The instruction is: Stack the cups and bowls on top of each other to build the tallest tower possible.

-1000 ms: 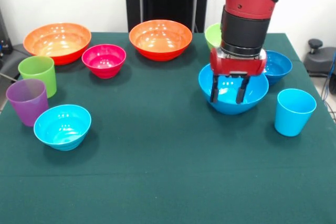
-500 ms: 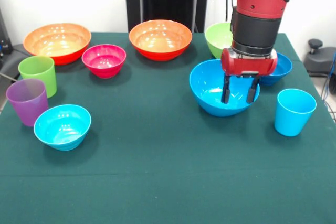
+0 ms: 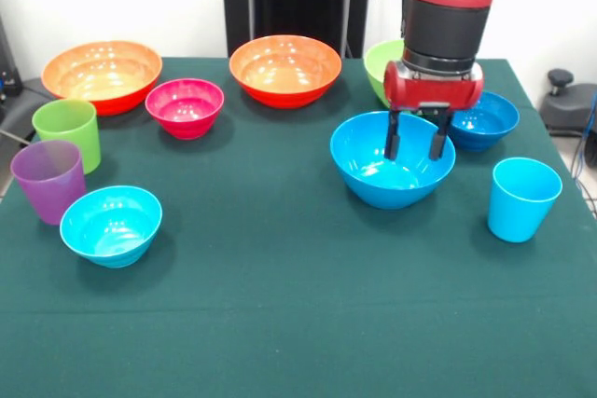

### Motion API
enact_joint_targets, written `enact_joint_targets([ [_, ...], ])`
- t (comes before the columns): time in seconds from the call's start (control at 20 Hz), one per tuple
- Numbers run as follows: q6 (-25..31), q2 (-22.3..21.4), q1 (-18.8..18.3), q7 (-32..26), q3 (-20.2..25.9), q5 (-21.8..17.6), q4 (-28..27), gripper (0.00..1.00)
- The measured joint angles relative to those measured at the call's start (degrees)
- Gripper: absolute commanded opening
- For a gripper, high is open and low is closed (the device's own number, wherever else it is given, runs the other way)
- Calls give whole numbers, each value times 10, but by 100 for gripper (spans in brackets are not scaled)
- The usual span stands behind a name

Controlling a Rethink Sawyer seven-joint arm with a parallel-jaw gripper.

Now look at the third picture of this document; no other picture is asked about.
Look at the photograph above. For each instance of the light blue cup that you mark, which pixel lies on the light blue cup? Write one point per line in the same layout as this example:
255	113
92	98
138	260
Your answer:
522	207

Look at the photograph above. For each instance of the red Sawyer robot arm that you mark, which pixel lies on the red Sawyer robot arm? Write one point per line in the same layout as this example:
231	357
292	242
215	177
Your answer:
443	20

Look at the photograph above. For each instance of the green cup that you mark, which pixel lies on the green cup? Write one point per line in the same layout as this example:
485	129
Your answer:
79	137

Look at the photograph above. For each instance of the purple cup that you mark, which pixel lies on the purple cup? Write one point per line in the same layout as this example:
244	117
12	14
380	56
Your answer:
46	193

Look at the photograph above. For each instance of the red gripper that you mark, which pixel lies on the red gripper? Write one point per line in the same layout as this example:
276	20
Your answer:
434	90

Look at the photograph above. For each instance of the large green bowl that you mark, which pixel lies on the large green bowl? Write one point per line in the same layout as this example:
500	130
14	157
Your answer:
378	72

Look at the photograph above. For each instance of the grey stand foot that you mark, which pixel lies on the grey stand foot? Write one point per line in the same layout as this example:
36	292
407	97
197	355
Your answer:
573	104
18	109

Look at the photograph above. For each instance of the dark green table cloth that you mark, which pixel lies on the dark green table cloth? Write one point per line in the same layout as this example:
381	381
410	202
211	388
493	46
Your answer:
280	230

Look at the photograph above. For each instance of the small pink bowl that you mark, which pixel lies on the small pink bowl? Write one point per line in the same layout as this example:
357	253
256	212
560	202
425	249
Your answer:
184	109

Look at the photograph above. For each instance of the small light blue bowl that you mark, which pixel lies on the small light blue bowl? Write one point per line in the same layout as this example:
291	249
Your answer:
112	230

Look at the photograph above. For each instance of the large orange bowl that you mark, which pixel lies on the large orange bowl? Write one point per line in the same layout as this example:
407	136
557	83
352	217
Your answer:
102	72
284	72

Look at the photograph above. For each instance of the black equipment box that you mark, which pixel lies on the black equipment box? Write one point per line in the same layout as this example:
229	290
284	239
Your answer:
7	67

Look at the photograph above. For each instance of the large blue bowl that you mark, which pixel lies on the large blue bowl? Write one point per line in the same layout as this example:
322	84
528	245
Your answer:
373	183

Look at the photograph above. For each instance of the small dark blue bowl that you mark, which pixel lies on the small dark blue bowl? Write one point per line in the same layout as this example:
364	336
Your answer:
490	130

